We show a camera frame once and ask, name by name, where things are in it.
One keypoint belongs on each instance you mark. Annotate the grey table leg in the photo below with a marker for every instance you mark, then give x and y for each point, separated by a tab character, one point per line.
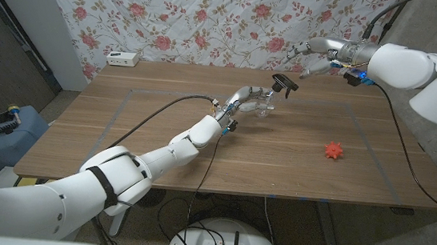
326	229

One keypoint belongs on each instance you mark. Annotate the black backdrop stand pole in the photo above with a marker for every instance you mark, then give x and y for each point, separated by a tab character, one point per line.
391	22

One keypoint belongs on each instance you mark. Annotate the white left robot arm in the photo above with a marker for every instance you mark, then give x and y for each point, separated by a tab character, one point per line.
125	174

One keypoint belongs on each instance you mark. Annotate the orange spiky stress ball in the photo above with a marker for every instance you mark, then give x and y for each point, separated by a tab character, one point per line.
334	150

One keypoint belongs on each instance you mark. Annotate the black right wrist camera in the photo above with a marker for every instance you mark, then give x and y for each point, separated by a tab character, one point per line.
353	78

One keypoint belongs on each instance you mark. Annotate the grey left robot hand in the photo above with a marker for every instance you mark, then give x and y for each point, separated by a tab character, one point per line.
242	94

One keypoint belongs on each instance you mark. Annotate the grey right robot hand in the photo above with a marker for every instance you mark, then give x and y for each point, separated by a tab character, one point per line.
330	46

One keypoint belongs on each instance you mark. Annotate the white power strip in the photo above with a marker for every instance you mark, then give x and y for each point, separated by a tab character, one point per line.
122	59

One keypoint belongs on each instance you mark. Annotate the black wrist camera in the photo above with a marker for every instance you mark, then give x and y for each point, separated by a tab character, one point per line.
353	78
232	126

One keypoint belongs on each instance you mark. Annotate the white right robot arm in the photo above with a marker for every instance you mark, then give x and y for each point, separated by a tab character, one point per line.
409	66

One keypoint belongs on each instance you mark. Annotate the black hair brush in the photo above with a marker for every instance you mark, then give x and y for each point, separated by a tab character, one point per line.
1	119

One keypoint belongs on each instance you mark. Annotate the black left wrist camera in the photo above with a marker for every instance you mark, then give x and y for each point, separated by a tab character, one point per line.
232	126

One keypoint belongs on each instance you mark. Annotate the white table leg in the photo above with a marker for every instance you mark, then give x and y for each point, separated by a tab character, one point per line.
118	227

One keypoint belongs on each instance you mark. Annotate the floral backdrop cloth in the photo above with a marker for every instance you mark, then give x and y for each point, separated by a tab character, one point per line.
212	17

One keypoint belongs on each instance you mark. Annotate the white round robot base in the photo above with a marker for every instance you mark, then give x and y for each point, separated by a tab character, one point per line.
199	241

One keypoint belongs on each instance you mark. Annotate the yellow black floor item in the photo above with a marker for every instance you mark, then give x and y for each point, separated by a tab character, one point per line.
27	182

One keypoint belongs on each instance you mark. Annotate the black round floor object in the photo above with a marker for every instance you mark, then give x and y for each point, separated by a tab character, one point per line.
157	197

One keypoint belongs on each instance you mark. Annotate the clear plastic dispenser bottle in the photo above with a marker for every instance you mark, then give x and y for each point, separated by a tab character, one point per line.
267	109

